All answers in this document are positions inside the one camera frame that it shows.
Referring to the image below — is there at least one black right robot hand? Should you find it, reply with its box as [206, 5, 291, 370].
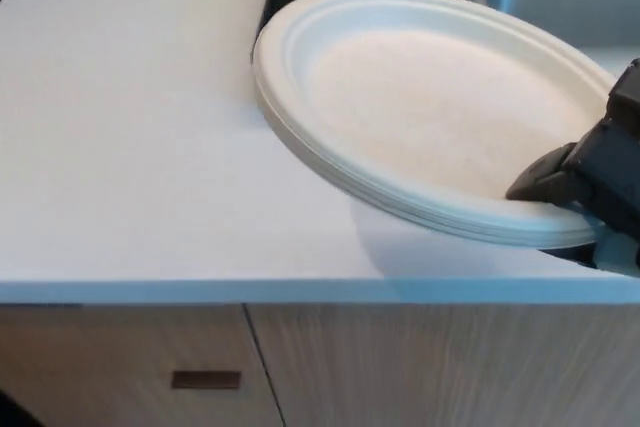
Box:
[504, 57, 640, 278]

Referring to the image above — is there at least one white paper plate stack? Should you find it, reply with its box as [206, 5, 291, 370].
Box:
[252, 0, 619, 251]

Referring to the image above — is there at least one wood grain cabinet door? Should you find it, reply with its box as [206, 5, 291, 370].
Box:
[243, 302, 640, 427]

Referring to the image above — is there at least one wood grain drawer unit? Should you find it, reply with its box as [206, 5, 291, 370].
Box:
[0, 302, 286, 427]

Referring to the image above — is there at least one dark recessed drawer handle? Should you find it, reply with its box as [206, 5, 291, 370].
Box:
[171, 370, 243, 391]

